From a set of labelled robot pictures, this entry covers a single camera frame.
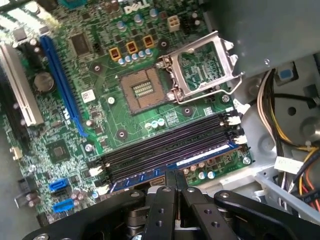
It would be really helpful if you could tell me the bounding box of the white paper wire tag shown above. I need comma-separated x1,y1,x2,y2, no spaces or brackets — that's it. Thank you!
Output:
273,156,305,173

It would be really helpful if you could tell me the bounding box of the grey power supply unit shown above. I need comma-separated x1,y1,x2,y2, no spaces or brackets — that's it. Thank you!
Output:
204,0,320,76

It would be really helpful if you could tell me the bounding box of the blue RAM stick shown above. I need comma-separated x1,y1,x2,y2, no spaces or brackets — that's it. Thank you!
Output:
109,143,241,192

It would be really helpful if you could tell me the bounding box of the black PC case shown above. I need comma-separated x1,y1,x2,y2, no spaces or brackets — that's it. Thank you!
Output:
0,0,320,240

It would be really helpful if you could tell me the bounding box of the power supply wire bundle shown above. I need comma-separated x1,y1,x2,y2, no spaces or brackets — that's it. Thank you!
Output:
256,68,320,213

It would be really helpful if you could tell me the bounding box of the CPU socket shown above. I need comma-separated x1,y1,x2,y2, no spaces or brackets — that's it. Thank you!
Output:
118,67,173,116

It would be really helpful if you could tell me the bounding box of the metal socket cover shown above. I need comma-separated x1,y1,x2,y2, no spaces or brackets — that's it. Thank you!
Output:
162,30,242,99

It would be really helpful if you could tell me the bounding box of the metal locking lever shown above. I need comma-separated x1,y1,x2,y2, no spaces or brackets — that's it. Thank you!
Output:
172,71,244,105

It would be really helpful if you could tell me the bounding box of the beige power connector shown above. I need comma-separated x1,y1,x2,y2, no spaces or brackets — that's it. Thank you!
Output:
149,177,166,188

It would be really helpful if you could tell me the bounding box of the black RAM slot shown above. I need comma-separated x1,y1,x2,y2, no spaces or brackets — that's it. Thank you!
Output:
104,129,232,181
103,121,230,173
102,113,227,166

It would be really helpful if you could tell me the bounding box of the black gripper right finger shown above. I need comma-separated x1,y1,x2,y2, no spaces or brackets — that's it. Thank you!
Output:
175,169,320,240

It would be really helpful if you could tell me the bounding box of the orange-framed inductor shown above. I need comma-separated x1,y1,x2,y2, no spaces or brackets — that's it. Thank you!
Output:
126,41,138,55
142,34,155,50
108,47,122,62

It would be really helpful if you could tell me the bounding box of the white expansion slot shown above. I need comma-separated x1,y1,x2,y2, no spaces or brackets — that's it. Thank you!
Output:
0,41,45,127

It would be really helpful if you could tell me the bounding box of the green motherboard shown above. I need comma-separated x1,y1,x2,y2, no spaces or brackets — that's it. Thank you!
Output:
0,0,253,226

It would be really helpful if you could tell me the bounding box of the blue expansion slot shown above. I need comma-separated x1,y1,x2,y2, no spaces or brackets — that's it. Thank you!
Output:
39,34,90,138

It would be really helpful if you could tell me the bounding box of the silver coin battery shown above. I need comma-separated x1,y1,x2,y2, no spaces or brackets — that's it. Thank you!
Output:
33,72,55,92

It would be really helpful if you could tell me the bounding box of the blue SATA port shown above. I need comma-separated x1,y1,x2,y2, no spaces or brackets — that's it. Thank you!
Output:
49,178,68,192
52,199,75,213

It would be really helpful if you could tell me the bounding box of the black chipset chip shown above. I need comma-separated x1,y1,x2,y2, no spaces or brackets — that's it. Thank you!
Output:
47,139,70,163

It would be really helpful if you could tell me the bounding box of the black expansion slot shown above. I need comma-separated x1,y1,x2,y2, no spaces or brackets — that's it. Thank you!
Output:
0,74,31,156

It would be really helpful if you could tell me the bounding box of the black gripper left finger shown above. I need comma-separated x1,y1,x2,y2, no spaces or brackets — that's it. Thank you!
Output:
22,169,179,240

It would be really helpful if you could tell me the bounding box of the white four-pin connector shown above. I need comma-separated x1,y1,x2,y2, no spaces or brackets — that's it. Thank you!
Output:
167,15,180,32

